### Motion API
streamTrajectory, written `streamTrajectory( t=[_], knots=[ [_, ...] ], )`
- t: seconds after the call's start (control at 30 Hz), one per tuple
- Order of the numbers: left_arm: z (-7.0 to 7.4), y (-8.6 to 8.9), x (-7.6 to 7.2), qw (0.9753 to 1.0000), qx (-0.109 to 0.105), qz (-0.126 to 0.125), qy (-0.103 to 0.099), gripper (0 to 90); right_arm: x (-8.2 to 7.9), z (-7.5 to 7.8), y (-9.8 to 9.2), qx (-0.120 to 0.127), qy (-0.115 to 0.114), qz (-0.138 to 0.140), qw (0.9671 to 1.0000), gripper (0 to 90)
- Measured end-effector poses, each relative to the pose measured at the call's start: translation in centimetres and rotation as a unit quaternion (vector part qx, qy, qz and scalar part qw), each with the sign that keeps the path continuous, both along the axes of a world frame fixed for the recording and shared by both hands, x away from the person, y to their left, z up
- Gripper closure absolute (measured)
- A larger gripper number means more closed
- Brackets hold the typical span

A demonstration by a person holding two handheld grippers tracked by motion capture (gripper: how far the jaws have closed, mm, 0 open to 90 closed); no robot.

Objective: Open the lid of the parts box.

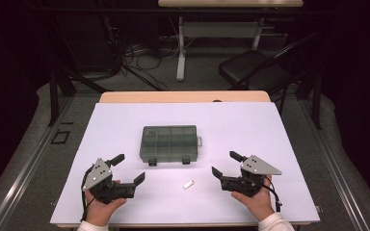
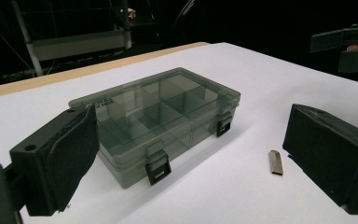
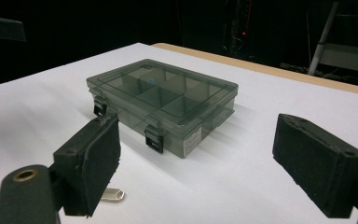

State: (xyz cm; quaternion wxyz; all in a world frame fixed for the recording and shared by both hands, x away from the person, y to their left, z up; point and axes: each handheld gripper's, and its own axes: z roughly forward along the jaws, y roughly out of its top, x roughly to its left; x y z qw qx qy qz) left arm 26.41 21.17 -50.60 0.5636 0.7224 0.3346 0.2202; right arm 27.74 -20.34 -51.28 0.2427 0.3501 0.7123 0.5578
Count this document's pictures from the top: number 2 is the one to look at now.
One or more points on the wooden table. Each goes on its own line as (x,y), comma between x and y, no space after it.
(74,73)

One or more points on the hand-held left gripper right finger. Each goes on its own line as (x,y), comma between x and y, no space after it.
(332,155)

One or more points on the small metal strip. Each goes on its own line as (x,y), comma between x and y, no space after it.
(276,163)

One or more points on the grey transparent compartment box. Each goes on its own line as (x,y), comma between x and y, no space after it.
(155,102)

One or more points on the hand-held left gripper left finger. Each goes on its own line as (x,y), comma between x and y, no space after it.
(62,161)

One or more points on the white board sheet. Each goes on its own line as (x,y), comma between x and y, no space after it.
(230,193)

